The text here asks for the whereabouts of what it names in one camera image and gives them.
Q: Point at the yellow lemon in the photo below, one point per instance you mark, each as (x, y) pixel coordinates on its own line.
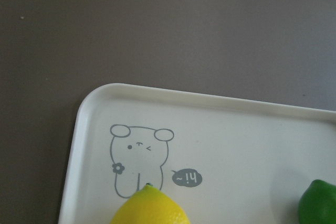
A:
(150, 205)

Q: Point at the green lime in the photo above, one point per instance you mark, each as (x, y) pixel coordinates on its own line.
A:
(317, 204)

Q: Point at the cream rabbit tray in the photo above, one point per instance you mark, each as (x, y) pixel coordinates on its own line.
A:
(223, 160)

